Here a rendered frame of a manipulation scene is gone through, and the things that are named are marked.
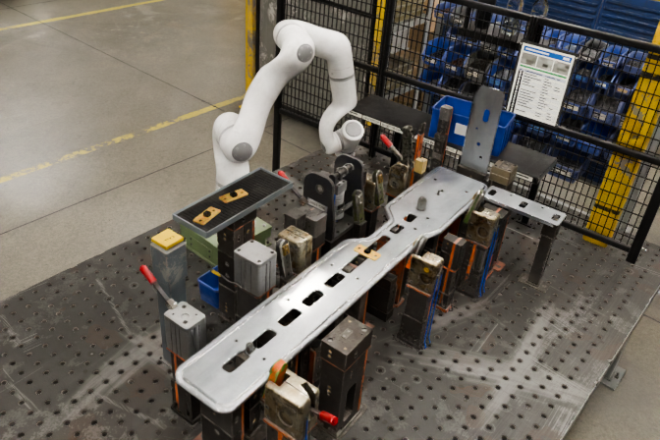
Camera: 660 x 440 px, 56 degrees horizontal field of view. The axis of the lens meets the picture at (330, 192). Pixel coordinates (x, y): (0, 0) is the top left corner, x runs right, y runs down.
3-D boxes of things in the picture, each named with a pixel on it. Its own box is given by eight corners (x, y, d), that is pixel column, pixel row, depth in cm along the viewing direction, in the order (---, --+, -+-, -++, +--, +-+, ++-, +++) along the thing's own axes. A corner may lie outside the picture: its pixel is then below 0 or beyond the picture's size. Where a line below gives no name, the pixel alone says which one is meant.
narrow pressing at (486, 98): (485, 174, 240) (505, 92, 222) (459, 164, 245) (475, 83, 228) (486, 174, 240) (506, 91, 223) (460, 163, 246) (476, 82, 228)
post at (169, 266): (176, 372, 185) (166, 255, 162) (158, 359, 188) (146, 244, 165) (194, 357, 190) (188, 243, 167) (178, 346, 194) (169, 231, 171)
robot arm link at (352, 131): (339, 156, 237) (360, 148, 240) (345, 143, 225) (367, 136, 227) (330, 137, 239) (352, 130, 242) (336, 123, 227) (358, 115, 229)
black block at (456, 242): (449, 318, 214) (465, 250, 198) (421, 304, 219) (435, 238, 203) (460, 306, 219) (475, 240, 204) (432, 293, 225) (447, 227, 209)
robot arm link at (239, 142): (237, 150, 225) (248, 173, 213) (208, 138, 218) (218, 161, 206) (310, 32, 211) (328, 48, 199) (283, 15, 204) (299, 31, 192)
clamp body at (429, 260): (420, 357, 198) (438, 271, 180) (388, 338, 204) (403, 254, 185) (434, 340, 204) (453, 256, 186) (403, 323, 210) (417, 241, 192)
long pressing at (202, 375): (234, 426, 137) (234, 421, 136) (165, 374, 148) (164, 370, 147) (491, 188, 234) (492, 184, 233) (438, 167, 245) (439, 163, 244)
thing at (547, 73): (556, 129, 245) (578, 54, 229) (503, 112, 256) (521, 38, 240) (558, 128, 247) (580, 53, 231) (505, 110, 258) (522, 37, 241)
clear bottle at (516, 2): (513, 37, 249) (524, -14, 238) (498, 33, 252) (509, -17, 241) (519, 34, 253) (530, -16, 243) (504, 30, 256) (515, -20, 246)
